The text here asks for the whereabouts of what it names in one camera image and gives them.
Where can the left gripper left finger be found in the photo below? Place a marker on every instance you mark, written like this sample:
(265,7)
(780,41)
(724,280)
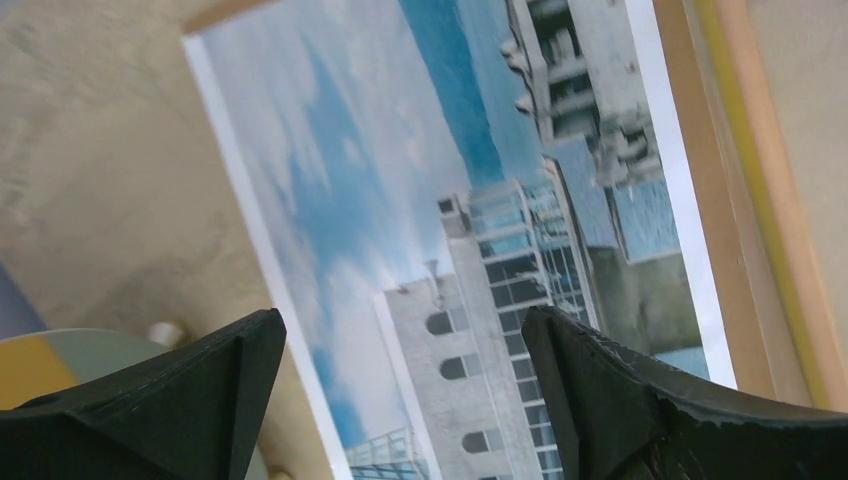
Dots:
(152,411)

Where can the building photo print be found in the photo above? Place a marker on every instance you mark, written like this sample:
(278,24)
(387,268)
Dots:
(430,199)

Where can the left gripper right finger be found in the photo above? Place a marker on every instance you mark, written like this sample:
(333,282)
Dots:
(619,414)

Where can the yellow picture frame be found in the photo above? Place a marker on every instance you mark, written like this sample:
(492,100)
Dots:
(764,125)

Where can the brown cardboard backing board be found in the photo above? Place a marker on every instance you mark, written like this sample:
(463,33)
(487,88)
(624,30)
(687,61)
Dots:
(278,424)

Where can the white cylinder with coloured face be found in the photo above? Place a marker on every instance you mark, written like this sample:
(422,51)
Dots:
(66,358)

